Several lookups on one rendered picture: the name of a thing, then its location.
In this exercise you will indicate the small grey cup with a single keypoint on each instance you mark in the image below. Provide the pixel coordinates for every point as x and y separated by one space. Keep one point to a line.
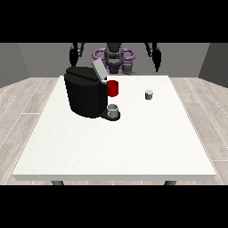
112 110

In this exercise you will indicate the black coffee machine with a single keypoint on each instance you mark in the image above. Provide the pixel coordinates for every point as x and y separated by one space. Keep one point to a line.
86 92

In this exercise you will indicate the pale grey machine lid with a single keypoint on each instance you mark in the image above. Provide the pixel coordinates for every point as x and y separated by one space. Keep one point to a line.
99 69

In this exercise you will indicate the red pod holder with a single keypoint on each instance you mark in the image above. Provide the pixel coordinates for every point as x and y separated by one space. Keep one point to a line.
112 88

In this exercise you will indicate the dark table leg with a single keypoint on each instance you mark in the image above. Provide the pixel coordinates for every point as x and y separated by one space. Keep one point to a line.
57 183
170 183

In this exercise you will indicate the grey purple-ringed robot trunk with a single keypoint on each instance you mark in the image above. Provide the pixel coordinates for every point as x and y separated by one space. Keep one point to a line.
114 56

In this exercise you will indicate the small grey coffee pod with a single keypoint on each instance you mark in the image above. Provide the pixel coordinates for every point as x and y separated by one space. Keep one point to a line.
149 94

